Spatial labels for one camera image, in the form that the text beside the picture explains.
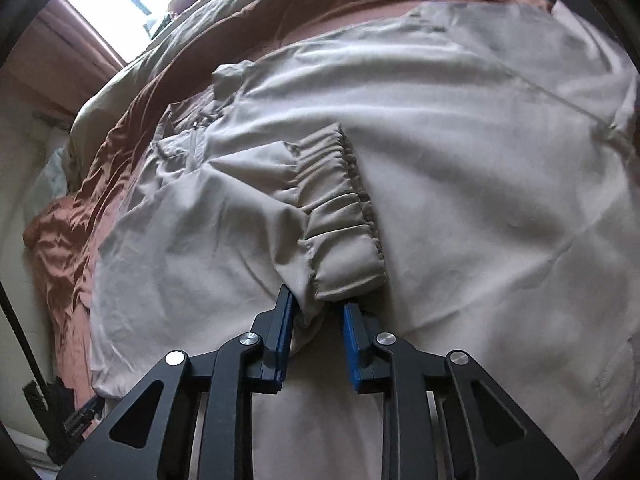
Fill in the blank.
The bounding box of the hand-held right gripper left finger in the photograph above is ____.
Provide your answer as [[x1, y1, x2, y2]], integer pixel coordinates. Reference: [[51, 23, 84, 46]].
[[57, 284, 301, 480]]

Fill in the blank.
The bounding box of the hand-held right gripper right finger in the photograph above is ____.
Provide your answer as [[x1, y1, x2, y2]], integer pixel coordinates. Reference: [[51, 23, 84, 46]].
[[342, 300, 581, 480]]

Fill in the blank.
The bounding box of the beige jacket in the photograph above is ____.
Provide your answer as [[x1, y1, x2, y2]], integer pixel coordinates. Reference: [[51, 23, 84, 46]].
[[89, 0, 640, 480]]

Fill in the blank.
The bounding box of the black tripod stand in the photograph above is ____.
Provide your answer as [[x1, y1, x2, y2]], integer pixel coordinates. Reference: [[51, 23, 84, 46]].
[[0, 280, 106, 466]]

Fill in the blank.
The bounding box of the brown fleece blanket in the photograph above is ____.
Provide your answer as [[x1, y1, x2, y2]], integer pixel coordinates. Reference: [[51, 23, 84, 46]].
[[22, 0, 556, 411]]

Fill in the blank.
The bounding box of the pale blue cloth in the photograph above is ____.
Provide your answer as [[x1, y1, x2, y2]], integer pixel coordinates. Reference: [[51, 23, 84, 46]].
[[37, 147, 71, 201]]

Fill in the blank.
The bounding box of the olive grey duvet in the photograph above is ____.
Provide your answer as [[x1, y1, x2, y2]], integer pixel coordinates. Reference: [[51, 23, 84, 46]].
[[67, 0, 451, 196]]

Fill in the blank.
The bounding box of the dusty pink curtain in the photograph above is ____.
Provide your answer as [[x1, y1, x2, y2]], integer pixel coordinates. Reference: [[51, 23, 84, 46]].
[[0, 0, 128, 116]]

